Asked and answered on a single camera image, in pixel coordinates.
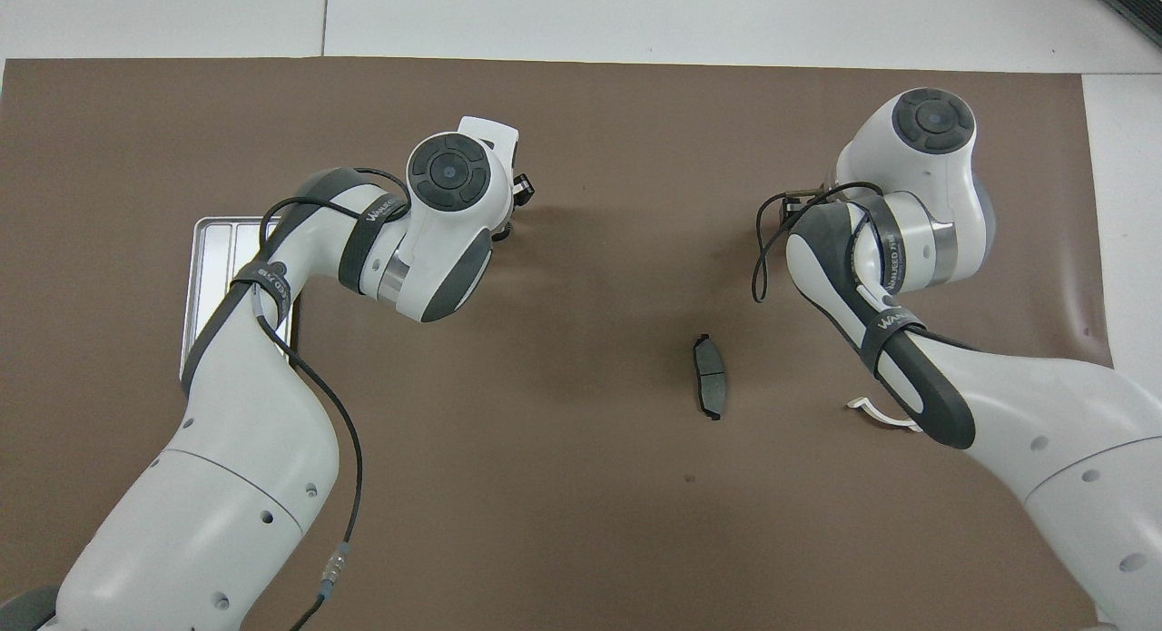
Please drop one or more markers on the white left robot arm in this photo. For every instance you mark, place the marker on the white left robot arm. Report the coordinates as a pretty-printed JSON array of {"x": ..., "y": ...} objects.
[{"x": 236, "y": 449}]

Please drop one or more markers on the dark grey brake pad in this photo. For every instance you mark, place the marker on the dark grey brake pad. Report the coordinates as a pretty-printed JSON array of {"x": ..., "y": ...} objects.
[{"x": 710, "y": 377}]

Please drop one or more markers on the brown table mat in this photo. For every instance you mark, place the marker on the brown table mat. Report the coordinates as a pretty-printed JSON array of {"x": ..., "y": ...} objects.
[{"x": 590, "y": 486}]

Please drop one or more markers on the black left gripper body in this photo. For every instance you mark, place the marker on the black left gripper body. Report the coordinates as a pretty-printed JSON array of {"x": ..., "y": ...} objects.
[{"x": 525, "y": 191}]

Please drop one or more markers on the black ribbed equipment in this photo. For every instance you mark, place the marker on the black ribbed equipment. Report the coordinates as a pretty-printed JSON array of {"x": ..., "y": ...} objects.
[{"x": 1135, "y": 3}]

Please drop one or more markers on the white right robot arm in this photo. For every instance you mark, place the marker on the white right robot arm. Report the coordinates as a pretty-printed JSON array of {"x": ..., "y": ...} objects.
[{"x": 1044, "y": 413}]

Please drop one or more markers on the silver metal tray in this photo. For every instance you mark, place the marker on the silver metal tray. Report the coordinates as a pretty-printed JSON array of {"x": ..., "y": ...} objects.
[{"x": 213, "y": 268}]

